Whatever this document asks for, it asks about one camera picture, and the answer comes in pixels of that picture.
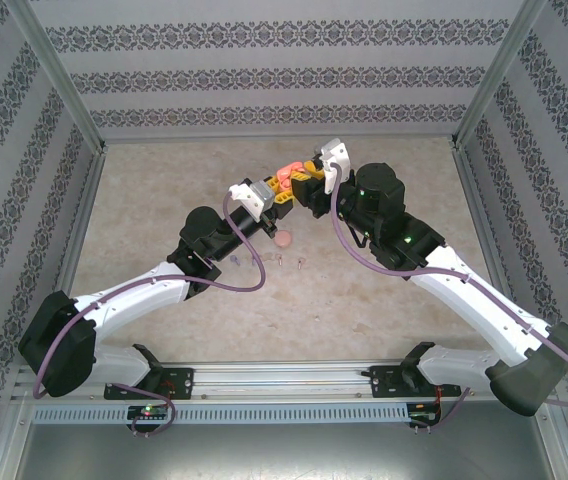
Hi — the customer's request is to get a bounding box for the thin black right gripper cable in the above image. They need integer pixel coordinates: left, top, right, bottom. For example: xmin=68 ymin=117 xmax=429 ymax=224
xmin=348 ymin=219 xmax=375 ymax=250

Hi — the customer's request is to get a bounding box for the grey slotted cable duct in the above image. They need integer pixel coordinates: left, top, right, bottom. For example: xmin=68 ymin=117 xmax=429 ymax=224
xmin=31 ymin=403 xmax=410 ymax=425

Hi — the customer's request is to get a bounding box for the salmon earbud charging case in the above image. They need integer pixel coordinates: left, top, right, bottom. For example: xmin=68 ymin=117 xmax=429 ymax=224
xmin=274 ymin=160 xmax=303 ymax=189

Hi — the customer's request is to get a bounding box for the grey metal sheet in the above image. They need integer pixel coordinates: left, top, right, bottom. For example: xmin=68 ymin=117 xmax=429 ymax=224
xmin=11 ymin=422 xmax=568 ymax=480

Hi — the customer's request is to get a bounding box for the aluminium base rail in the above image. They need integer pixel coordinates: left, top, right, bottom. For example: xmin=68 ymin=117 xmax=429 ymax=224
xmin=11 ymin=360 xmax=553 ymax=404

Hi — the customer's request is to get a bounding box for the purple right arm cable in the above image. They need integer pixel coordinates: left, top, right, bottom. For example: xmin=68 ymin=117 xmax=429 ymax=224
xmin=330 ymin=162 xmax=568 ymax=434

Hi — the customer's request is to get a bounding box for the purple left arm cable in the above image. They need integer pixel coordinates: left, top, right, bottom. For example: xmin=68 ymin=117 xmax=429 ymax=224
xmin=32 ymin=192 xmax=268 ymax=436

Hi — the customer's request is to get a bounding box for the aluminium side rail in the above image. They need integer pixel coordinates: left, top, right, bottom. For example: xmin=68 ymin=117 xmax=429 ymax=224
xmin=31 ymin=142 xmax=110 ymax=366
xmin=451 ymin=142 xmax=535 ymax=362

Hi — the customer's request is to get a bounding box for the aluminium frame post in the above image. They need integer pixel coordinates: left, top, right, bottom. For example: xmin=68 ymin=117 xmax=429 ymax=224
xmin=3 ymin=0 xmax=110 ymax=154
xmin=449 ymin=0 xmax=554 ymax=151

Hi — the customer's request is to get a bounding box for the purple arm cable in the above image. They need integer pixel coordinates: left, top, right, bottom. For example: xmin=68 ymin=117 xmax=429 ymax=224
xmin=32 ymin=192 xmax=268 ymax=436
xmin=330 ymin=162 xmax=568 ymax=434

